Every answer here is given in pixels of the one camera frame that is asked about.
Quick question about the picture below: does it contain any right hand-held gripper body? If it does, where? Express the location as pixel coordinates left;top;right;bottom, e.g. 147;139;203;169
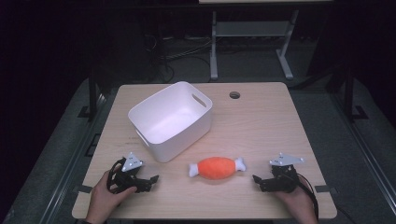
268;151;305;193

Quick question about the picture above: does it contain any white plastic basket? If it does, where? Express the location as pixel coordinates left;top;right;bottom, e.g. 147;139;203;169
127;80;215;164

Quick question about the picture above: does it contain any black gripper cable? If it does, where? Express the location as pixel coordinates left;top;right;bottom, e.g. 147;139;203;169
106;157;126;195
295;173;320;220

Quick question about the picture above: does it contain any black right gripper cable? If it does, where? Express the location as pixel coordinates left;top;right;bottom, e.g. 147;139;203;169
295;173;320;220

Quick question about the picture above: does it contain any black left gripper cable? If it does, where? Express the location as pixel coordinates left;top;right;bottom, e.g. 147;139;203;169
106;157;126;195

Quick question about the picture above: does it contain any orange plush meat bone toy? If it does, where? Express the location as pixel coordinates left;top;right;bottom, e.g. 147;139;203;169
187;156;248;181

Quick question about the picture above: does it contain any black metal post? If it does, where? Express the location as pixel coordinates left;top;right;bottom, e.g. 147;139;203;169
88;65;99;121

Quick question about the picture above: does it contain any person's left hand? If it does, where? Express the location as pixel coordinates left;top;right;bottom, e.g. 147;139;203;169
86;170;138;217

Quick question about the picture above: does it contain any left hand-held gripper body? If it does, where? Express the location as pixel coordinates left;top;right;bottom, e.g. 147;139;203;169
106;151;145;194

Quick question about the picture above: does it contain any grey metal stand frame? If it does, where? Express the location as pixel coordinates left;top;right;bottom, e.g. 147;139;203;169
209;8;301;81

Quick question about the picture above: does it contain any person's right hand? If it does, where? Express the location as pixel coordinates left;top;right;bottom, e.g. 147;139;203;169
275;177;318;217

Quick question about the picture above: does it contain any bundle of floor cables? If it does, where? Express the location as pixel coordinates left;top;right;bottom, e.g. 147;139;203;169
144;32;213;82

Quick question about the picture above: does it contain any aluminium floor rail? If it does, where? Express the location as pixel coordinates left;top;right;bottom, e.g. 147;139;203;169
38;92;108;224
330;92;396;218

